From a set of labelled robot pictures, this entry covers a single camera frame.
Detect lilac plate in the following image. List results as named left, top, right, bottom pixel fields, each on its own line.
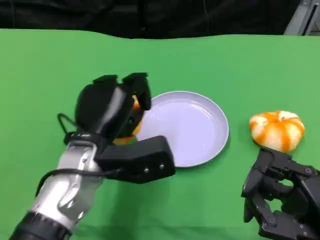
left=136, top=90, right=230, bottom=168

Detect green cloth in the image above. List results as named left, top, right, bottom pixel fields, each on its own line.
left=0, top=28, right=320, bottom=240

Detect grey metal frame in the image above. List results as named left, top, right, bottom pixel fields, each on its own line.
left=283, top=0, right=320, bottom=37

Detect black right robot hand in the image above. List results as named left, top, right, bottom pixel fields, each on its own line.
left=240, top=146, right=320, bottom=240

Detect black backdrop curtain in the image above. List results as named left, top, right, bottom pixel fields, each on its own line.
left=0, top=0, right=301, bottom=40

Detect orange and white bread roll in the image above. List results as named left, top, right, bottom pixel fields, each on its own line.
left=112, top=95, right=145, bottom=146
left=248, top=110, right=306, bottom=153

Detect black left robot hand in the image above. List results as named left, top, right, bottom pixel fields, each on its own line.
left=74, top=72, right=152, bottom=145

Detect black looped wrist cable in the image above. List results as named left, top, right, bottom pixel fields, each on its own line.
left=57, top=113, right=79, bottom=142

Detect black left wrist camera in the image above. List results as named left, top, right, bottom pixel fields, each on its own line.
left=95, top=135, right=177, bottom=185

